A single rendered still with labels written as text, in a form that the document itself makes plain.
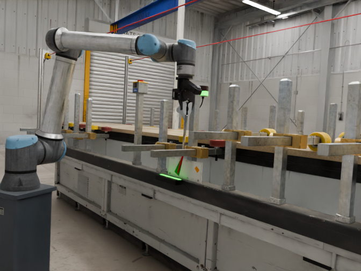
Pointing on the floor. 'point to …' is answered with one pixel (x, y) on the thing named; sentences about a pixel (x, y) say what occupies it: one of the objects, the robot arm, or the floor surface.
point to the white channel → (176, 62)
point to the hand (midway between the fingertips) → (186, 118)
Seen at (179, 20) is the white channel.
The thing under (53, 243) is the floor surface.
